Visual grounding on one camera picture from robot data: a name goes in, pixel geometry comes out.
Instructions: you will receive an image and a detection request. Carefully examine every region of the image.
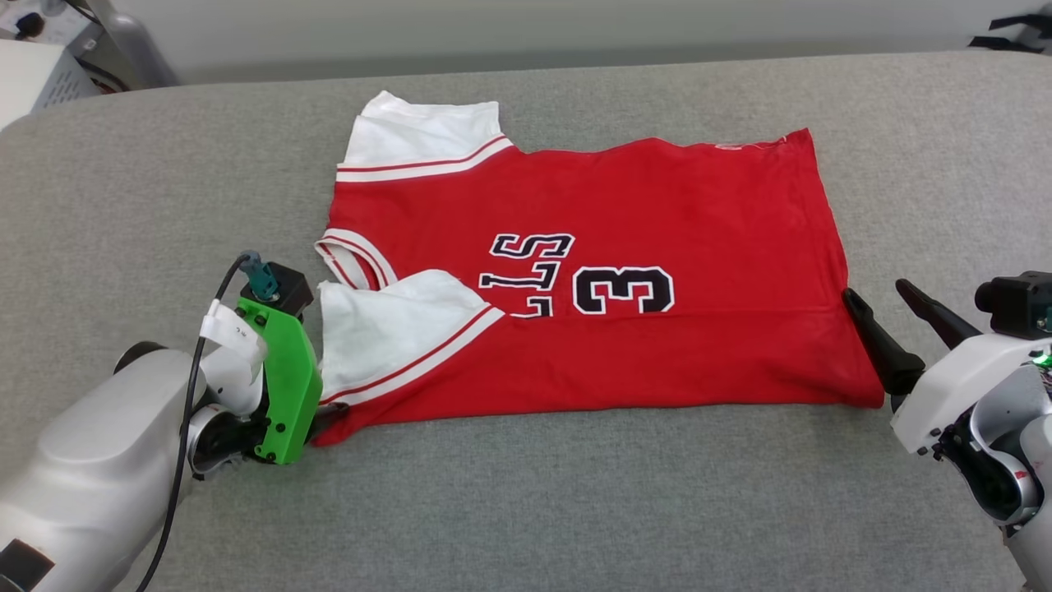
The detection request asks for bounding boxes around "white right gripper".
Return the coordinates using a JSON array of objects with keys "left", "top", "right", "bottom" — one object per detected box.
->
[{"left": 842, "top": 279, "right": 1049, "bottom": 457}]

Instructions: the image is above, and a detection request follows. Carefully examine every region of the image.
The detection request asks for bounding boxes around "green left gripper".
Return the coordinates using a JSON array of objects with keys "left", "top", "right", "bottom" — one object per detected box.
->
[{"left": 237, "top": 298, "right": 351, "bottom": 466}]

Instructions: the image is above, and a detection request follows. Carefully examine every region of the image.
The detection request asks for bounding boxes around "red and white basketball jersey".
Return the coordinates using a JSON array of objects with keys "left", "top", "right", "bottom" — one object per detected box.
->
[{"left": 312, "top": 90, "right": 887, "bottom": 447}]

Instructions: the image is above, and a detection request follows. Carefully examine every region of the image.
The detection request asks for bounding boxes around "white cabinet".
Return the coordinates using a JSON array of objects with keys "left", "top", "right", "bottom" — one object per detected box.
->
[{"left": 0, "top": 37, "right": 101, "bottom": 131}]

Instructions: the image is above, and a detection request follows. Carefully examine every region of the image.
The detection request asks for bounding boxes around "white power strip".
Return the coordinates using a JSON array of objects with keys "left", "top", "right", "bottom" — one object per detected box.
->
[{"left": 0, "top": 0, "right": 83, "bottom": 42}]

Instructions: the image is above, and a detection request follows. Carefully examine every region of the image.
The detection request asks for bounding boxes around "white cable label tag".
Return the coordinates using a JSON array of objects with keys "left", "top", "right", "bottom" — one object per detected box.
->
[{"left": 200, "top": 300, "right": 270, "bottom": 356}]

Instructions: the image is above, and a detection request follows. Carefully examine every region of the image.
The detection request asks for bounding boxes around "black cable teal connector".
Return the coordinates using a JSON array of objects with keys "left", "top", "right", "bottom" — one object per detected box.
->
[{"left": 136, "top": 251, "right": 284, "bottom": 592}]

